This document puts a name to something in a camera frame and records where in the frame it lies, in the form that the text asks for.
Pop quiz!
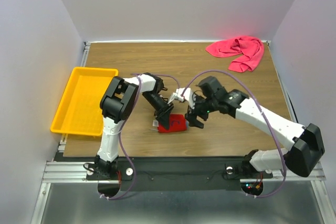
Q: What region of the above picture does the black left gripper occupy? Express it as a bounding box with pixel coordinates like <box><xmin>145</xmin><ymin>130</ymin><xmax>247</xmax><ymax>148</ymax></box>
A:
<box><xmin>142</xmin><ymin>91</ymin><xmax>174</xmax><ymax>131</ymax></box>

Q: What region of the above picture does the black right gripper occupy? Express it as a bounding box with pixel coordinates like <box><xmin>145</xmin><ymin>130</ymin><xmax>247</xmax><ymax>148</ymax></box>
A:
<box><xmin>184</xmin><ymin>92</ymin><xmax>217</xmax><ymax>128</ymax></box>

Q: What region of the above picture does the red and blue patterned towel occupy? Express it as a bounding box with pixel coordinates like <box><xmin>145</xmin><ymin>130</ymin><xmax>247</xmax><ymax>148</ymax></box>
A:
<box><xmin>157</xmin><ymin>114</ymin><xmax>188</xmax><ymax>133</ymax></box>

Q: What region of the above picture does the pink towel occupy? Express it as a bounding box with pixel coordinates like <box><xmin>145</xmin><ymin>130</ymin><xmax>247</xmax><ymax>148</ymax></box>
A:
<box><xmin>205</xmin><ymin>36</ymin><xmax>265</xmax><ymax>73</ymax></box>

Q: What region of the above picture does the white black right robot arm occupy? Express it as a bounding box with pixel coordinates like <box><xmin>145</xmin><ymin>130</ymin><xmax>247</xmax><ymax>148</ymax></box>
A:
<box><xmin>181</xmin><ymin>76</ymin><xmax>325</xmax><ymax>177</ymax></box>

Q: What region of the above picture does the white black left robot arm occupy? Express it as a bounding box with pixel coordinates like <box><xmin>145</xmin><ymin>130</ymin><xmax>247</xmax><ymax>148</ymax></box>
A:
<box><xmin>93</xmin><ymin>73</ymin><xmax>174</xmax><ymax>179</ymax></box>

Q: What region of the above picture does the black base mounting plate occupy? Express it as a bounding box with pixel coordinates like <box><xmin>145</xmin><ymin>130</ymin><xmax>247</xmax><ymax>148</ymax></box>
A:
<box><xmin>85</xmin><ymin>156</ymin><xmax>272</xmax><ymax>195</ymax></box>

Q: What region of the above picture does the yellow plastic tray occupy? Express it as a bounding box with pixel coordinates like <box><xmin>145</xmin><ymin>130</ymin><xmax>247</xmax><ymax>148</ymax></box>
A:
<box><xmin>50</xmin><ymin>67</ymin><xmax>119</xmax><ymax>136</ymax></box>

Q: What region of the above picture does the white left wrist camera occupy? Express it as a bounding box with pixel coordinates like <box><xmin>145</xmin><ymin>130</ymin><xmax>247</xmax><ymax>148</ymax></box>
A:
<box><xmin>168</xmin><ymin>92</ymin><xmax>184</xmax><ymax>103</ymax></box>

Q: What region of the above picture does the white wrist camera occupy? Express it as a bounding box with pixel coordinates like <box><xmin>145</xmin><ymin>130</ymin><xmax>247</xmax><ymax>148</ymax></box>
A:
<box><xmin>176</xmin><ymin>88</ymin><xmax>196</xmax><ymax>109</ymax></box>
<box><xmin>168</xmin><ymin>92</ymin><xmax>184</xmax><ymax>103</ymax></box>

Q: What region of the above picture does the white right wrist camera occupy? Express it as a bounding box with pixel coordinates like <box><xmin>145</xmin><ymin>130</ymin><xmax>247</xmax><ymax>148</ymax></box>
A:
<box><xmin>176</xmin><ymin>88</ymin><xmax>196</xmax><ymax>109</ymax></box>

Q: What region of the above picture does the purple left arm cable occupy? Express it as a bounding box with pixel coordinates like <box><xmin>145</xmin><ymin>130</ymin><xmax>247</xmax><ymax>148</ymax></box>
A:
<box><xmin>98</xmin><ymin>72</ymin><xmax>181</xmax><ymax>200</ymax></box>

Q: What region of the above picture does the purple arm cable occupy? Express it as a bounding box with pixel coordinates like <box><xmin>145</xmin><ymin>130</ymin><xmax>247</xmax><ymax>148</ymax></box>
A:
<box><xmin>183</xmin><ymin>69</ymin><xmax>288</xmax><ymax>199</ymax></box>
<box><xmin>98</xmin><ymin>72</ymin><xmax>181</xmax><ymax>200</ymax></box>

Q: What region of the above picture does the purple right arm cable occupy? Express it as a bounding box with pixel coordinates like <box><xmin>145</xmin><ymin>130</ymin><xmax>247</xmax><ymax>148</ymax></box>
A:
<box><xmin>183</xmin><ymin>69</ymin><xmax>288</xmax><ymax>199</ymax></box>

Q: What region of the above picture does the aluminium front frame rail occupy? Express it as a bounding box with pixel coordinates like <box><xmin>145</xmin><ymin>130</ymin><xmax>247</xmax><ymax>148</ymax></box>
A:
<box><xmin>41</xmin><ymin>158</ymin><xmax>326</xmax><ymax>183</ymax></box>

